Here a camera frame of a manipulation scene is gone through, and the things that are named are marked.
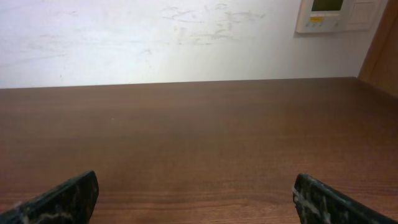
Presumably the white wall switch plate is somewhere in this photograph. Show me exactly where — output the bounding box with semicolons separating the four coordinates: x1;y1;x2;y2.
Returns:
345;0;381;31

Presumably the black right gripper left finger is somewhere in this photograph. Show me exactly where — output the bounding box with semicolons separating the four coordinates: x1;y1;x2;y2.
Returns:
1;170;99;224

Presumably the white wall thermostat panel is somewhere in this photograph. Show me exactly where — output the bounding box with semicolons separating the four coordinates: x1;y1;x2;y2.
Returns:
295;0;352;34

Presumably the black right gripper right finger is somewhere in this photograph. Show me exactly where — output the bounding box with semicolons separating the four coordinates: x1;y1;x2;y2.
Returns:
292;174;397;224

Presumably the brown wooden door frame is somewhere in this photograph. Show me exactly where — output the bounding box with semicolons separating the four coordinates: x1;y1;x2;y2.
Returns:
358;0;397;96

